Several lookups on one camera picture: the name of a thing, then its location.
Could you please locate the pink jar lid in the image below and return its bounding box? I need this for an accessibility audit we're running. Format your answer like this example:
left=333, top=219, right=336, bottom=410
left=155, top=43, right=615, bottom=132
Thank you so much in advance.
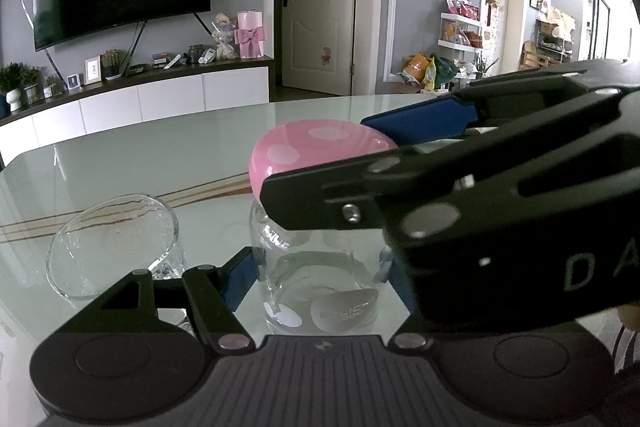
left=248, top=119, right=397, bottom=198

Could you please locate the clear glass jar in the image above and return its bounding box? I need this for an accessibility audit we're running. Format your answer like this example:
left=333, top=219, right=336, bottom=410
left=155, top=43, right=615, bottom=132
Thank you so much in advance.
left=248, top=200, right=394, bottom=336

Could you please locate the white snack shelf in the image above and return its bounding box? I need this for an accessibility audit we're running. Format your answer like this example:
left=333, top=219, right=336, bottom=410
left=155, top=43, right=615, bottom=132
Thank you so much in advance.
left=439, top=0, right=484, bottom=52

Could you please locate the clear drinking glass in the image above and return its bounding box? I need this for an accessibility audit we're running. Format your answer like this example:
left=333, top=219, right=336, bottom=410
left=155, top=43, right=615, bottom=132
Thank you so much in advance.
left=46, top=194, right=186, bottom=301

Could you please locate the pink gift box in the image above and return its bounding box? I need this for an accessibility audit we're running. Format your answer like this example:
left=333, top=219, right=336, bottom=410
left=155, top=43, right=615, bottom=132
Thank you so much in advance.
left=234, top=11, right=266, bottom=60

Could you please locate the white tv cabinet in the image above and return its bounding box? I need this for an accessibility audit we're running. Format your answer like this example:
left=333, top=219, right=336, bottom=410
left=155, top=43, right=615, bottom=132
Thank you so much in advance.
left=1, top=57, right=274, bottom=166

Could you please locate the potted plant white pot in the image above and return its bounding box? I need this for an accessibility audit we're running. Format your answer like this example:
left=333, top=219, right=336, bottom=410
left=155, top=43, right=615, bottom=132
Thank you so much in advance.
left=1, top=62, right=29, bottom=113

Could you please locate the white photo frame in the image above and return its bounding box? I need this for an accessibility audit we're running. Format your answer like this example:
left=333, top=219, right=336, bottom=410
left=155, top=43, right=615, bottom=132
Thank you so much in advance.
left=84, top=55, right=102, bottom=86

